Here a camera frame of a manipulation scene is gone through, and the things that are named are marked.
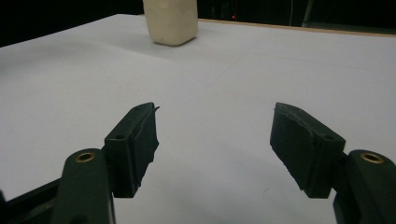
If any white table cover sheet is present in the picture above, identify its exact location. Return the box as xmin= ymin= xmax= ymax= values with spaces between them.
xmin=0 ymin=13 xmax=396 ymax=224

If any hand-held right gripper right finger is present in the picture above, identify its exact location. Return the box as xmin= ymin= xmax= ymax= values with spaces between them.
xmin=269 ymin=102 xmax=347 ymax=200

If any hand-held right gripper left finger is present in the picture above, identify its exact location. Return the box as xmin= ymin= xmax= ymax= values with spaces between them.
xmin=104 ymin=102 xmax=161 ymax=199

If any cream square cup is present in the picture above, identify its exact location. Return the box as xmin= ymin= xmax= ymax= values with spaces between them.
xmin=142 ymin=0 xmax=200 ymax=48

